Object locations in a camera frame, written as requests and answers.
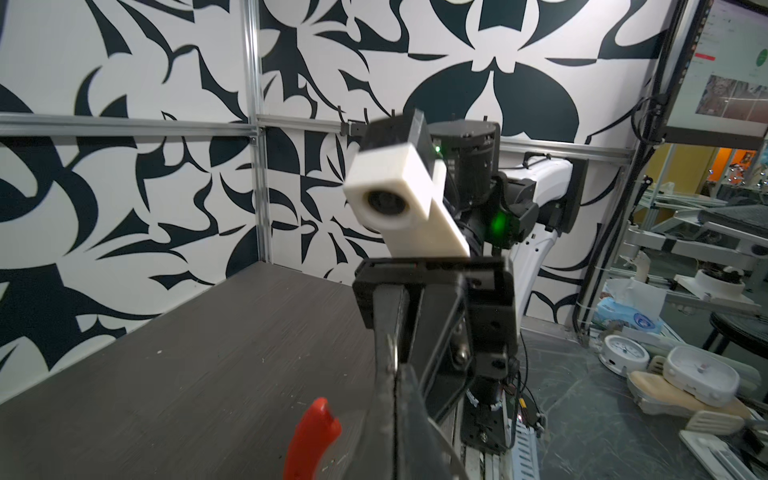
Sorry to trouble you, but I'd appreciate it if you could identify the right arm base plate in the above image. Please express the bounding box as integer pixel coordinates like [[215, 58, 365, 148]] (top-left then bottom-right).
[[461, 378, 515, 455]]

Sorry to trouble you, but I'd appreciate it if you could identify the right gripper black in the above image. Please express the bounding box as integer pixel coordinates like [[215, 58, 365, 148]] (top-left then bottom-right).
[[352, 257, 519, 420]]

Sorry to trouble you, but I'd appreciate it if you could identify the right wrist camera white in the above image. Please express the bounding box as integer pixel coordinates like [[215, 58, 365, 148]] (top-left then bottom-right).
[[342, 110, 470, 258]]

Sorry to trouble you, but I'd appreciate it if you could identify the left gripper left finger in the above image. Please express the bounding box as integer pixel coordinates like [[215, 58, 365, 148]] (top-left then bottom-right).
[[353, 372, 397, 479]]

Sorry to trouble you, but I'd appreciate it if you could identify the computer monitor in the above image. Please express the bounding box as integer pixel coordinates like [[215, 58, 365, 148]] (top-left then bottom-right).
[[657, 1, 767, 150]]

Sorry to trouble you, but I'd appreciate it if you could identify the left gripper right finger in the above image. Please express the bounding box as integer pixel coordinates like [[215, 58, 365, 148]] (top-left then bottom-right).
[[394, 364, 459, 479]]

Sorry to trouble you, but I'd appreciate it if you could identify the white slotted cable duct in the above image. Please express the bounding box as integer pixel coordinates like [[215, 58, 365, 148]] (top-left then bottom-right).
[[504, 416, 541, 480]]

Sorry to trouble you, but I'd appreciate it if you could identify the metal keyring with red grip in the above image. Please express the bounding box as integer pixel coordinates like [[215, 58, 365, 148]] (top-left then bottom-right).
[[281, 397, 469, 480]]

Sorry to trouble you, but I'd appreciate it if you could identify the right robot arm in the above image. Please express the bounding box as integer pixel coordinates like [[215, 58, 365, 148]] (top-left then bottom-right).
[[343, 113, 586, 423]]

